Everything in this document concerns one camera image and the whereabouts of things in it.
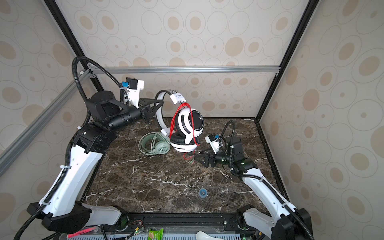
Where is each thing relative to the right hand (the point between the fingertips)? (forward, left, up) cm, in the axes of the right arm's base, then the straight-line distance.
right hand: (200, 155), depth 74 cm
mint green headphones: (+18, +30, -15) cm, 38 cm away
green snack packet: (-31, +21, -18) cm, 41 cm away
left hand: (+4, +13, +31) cm, 34 cm away
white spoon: (-31, 0, -20) cm, 37 cm away
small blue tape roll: (-11, -2, -22) cm, 25 cm away
